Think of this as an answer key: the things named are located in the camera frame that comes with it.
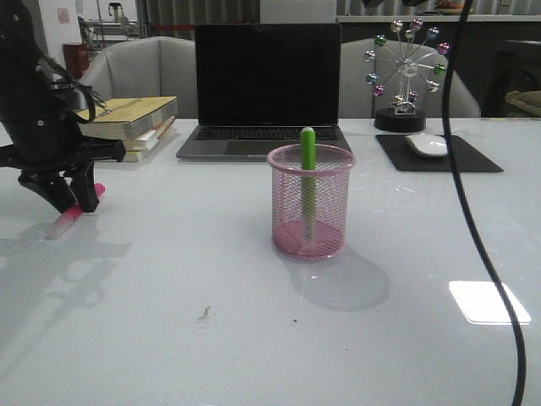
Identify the fruit bowl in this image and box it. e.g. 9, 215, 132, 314
434, 0, 465, 15

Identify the black cable right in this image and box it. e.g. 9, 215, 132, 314
441, 0, 527, 406

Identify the middle white book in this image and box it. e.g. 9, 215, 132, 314
123, 116, 175, 151

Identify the green highlighter pen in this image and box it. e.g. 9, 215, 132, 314
300, 127, 316, 245

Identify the top yellow book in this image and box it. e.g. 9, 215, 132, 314
79, 96, 178, 140

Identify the pink highlighter pen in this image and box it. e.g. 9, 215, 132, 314
44, 202, 85, 240

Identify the yellow book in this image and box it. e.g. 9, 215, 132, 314
122, 124, 177, 163
79, 96, 178, 140

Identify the grey laptop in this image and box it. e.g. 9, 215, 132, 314
177, 23, 349, 161

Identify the red bin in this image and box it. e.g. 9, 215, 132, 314
63, 42, 90, 79

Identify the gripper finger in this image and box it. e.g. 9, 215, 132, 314
18, 171, 75, 213
64, 162, 99, 212

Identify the pink mesh pen holder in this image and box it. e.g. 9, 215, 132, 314
267, 144, 355, 260

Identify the right grey armchair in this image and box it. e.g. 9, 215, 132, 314
338, 38, 481, 119

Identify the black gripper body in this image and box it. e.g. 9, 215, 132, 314
1, 1, 126, 172

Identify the white computer mouse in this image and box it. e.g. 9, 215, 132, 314
405, 133, 448, 158

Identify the black mouse pad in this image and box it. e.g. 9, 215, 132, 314
375, 134, 503, 173

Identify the left grey armchair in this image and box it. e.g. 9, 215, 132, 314
80, 36, 198, 118

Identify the ferris wheel desk ornament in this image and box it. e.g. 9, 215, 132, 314
363, 18, 451, 133

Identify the grey armchair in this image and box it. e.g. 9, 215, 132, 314
80, 36, 198, 118
338, 38, 481, 119

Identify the bottom yellow book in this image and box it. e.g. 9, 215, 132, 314
122, 124, 177, 163

